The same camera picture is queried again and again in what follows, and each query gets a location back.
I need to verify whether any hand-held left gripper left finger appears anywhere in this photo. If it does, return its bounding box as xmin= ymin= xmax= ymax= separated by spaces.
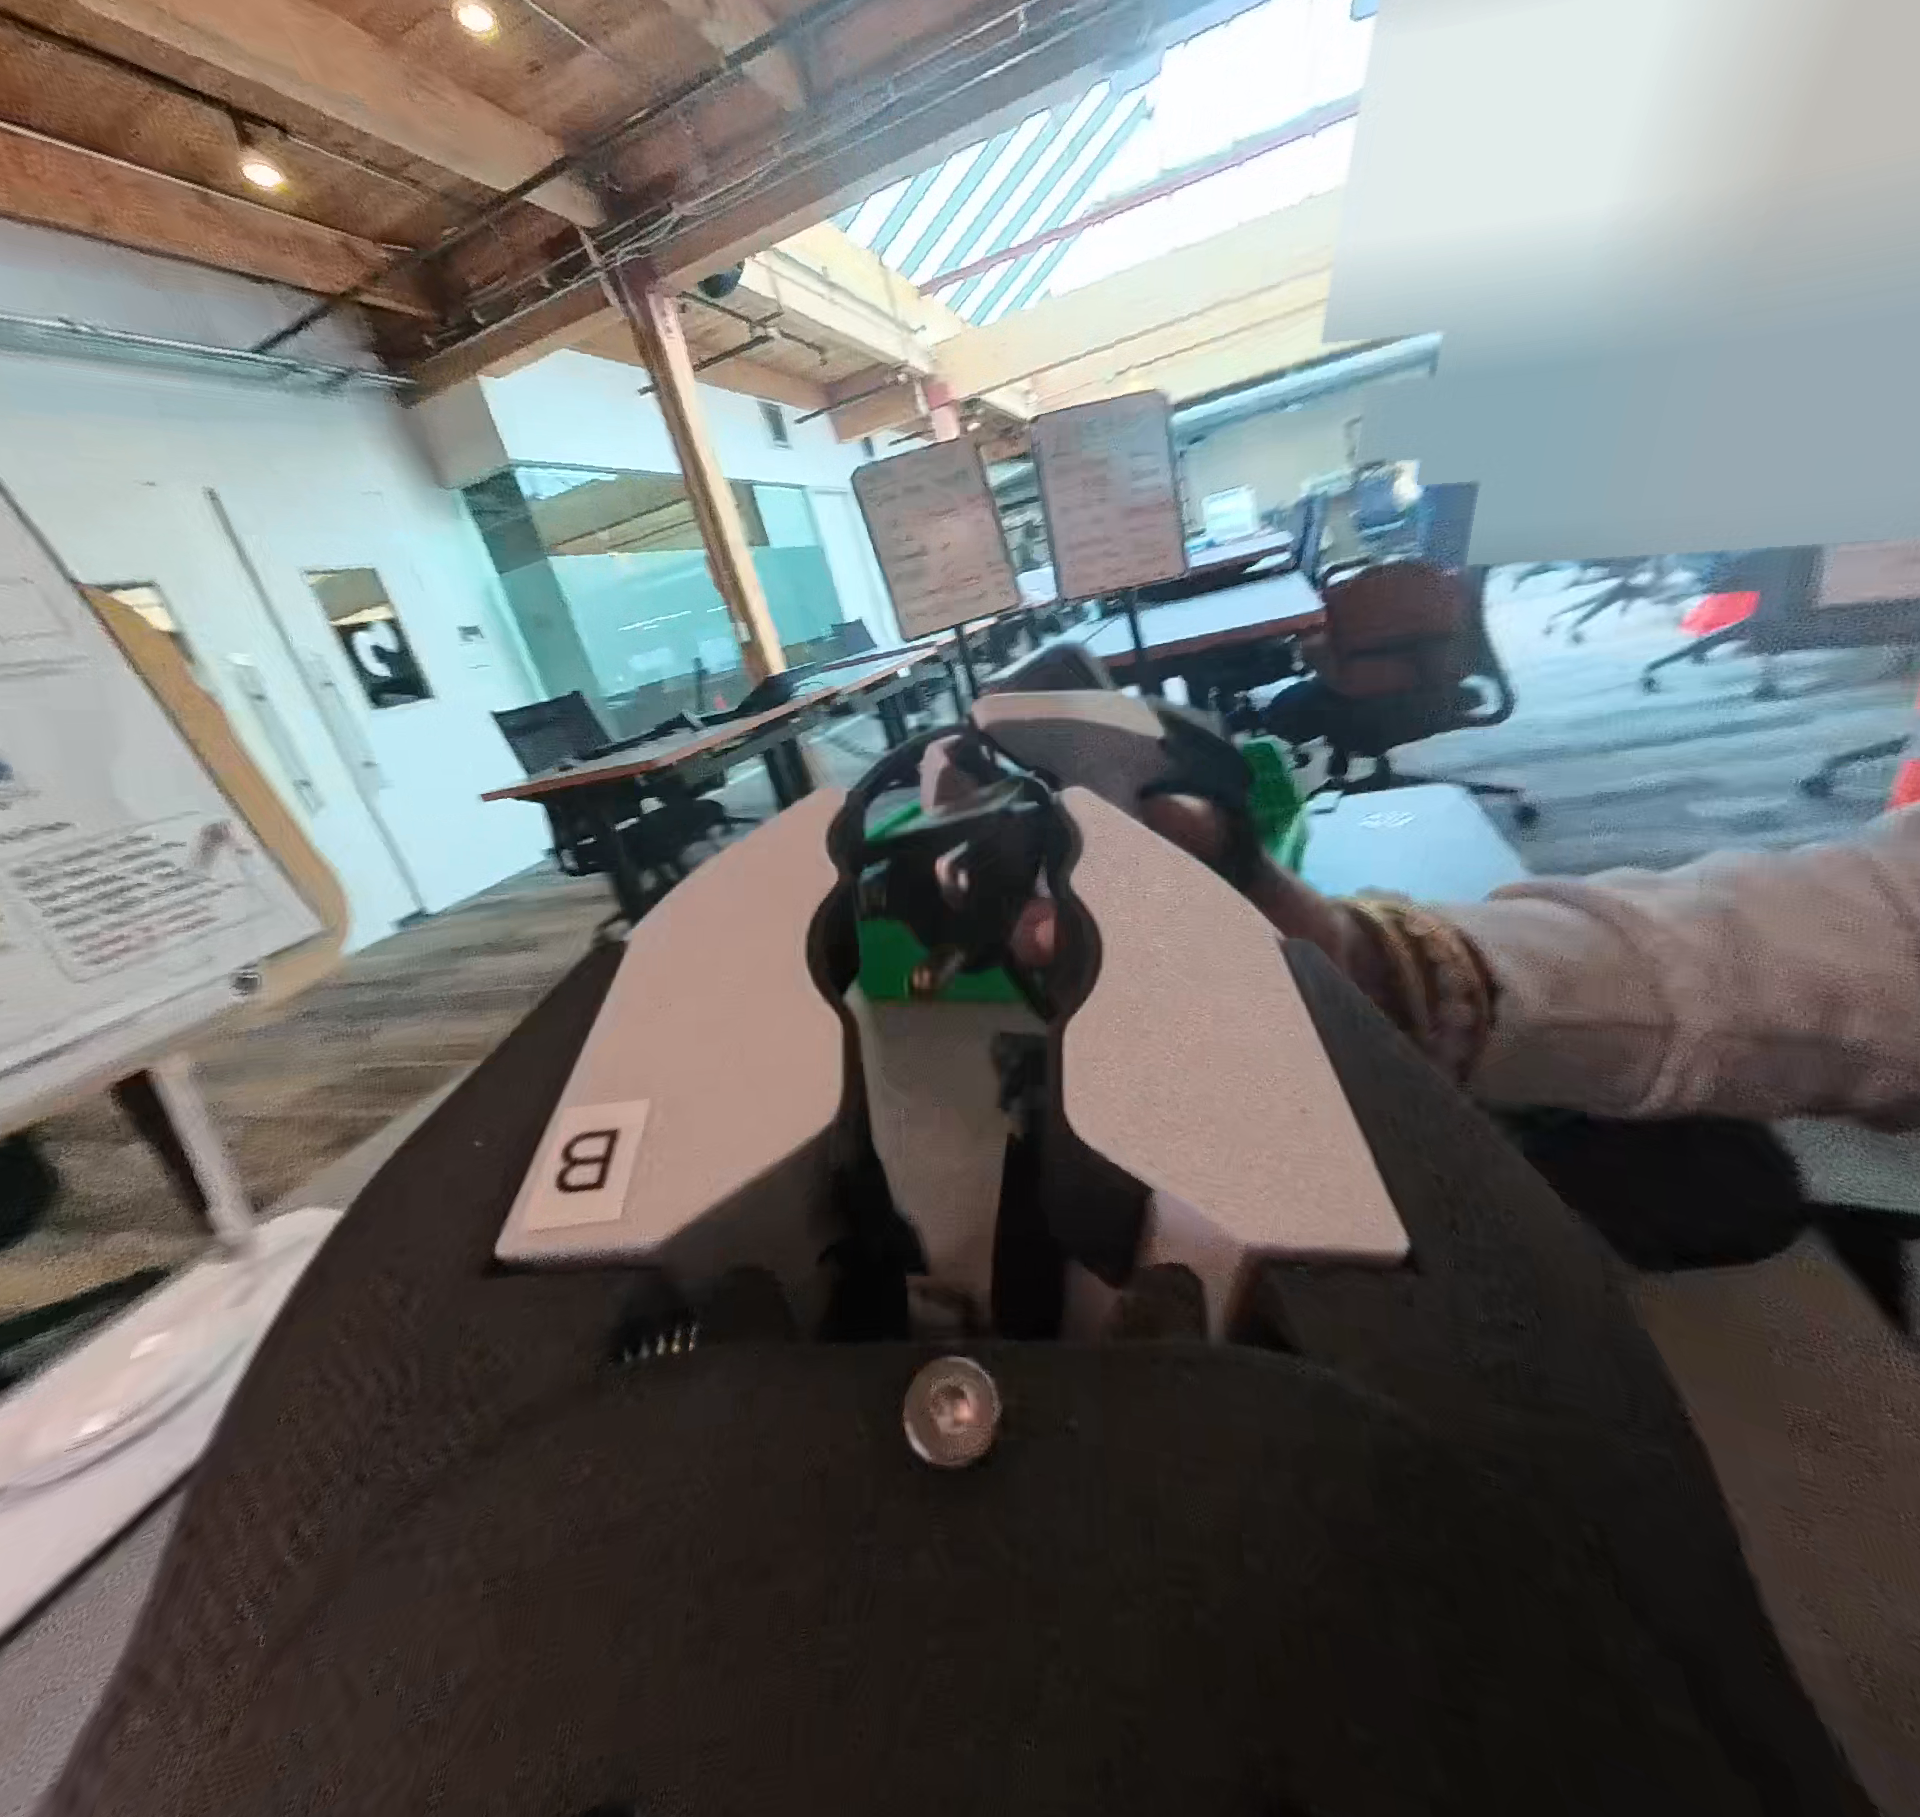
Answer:
xmin=492 ymin=785 xmax=919 ymax=1341

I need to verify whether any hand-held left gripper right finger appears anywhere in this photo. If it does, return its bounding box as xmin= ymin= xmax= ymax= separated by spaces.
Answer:
xmin=992 ymin=785 xmax=1415 ymax=1341

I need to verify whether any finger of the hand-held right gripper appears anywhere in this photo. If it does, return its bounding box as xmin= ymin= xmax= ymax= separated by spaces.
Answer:
xmin=969 ymin=689 xmax=1190 ymax=816

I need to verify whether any black power plug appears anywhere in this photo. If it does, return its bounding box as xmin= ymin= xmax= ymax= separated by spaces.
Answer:
xmin=863 ymin=775 xmax=1074 ymax=1014

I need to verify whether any green plastic bin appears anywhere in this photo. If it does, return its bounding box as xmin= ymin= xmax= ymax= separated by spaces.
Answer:
xmin=859 ymin=737 xmax=1310 ymax=1009

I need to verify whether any person's right forearm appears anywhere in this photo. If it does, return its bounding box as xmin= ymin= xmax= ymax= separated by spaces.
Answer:
xmin=1441 ymin=804 xmax=1920 ymax=1133

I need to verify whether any brown office desk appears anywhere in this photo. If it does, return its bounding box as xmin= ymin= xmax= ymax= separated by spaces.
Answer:
xmin=1080 ymin=572 xmax=1329 ymax=686
xmin=484 ymin=646 xmax=961 ymax=933

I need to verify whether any handwritten whiteboard sign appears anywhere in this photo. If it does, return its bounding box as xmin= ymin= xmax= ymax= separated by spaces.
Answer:
xmin=1029 ymin=389 xmax=1191 ymax=695
xmin=850 ymin=433 xmax=1029 ymax=710

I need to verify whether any brown office chair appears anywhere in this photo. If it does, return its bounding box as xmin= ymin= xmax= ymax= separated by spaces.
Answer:
xmin=1267 ymin=557 xmax=1521 ymax=800

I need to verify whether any black office chair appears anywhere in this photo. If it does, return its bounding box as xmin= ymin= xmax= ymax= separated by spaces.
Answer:
xmin=492 ymin=689 xmax=723 ymax=880

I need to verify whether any white instruction board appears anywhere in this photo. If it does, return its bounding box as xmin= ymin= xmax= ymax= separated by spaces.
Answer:
xmin=0 ymin=481 xmax=354 ymax=1137

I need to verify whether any white board stand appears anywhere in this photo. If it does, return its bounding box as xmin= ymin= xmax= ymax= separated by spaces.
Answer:
xmin=0 ymin=1052 xmax=354 ymax=1623

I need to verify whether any gold bracelet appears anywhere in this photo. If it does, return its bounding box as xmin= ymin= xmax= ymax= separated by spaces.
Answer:
xmin=1343 ymin=891 xmax=1501 ymax=1085

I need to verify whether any dark wall sign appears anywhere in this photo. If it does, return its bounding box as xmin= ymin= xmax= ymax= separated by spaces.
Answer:
xmin=309 ymin=567 xmax=438 ymax=711

